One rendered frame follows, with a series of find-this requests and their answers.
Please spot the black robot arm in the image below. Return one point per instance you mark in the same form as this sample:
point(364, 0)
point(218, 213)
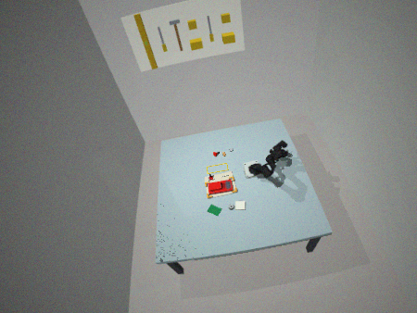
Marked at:
point(271, 159)

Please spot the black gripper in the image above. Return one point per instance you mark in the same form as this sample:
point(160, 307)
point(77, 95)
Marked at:
point(279, 146)

